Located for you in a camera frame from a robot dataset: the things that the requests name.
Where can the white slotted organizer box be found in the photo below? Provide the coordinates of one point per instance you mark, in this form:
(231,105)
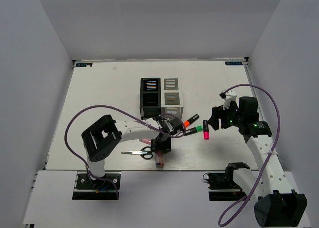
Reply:
(171,97)

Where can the left blue corner label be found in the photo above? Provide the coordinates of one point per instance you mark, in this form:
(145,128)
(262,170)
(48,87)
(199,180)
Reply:
(83,64)

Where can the orange highlighter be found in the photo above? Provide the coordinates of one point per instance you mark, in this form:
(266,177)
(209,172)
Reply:
(191,120)

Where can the blue corner label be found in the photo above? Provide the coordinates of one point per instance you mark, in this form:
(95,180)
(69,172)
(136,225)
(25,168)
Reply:
(233,63)
(83,64)

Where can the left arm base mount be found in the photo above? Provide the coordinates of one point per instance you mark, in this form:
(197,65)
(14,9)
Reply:
(86,188)

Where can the green highlighter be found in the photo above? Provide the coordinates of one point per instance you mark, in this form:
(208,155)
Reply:
(193,130)

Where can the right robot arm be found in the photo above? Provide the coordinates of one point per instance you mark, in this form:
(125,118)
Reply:
(277,204)

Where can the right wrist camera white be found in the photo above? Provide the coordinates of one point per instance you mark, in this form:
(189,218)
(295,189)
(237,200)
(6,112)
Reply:
(228,97)

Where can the pink highlighter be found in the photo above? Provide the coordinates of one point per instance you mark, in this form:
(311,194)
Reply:
(206,133)

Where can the black handled scissors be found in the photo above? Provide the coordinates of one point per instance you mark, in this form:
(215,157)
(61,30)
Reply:
(144,152)

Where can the right blue corner label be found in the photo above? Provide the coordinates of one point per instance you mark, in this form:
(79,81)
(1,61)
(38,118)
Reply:
(233,63)

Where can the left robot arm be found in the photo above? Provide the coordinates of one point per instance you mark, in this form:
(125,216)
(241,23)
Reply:
(101,138)

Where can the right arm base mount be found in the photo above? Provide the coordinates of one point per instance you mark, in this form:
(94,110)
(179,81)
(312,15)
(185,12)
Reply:
(219,189)

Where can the pink glue stick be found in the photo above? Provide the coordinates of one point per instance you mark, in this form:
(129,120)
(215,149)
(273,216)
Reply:
(160,159)

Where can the pink correction tape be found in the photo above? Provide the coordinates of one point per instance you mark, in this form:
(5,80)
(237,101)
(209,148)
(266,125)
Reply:
(145,141)

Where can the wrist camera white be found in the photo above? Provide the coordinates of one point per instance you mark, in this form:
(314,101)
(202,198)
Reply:
(170,125)
(228,97)

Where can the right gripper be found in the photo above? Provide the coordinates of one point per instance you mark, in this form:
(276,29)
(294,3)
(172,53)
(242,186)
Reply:
(219,112)

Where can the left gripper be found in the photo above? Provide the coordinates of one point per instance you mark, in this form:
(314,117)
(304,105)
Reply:
(166,147)

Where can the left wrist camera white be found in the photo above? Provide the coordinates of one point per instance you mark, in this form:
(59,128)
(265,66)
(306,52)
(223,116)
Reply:
(170,125)

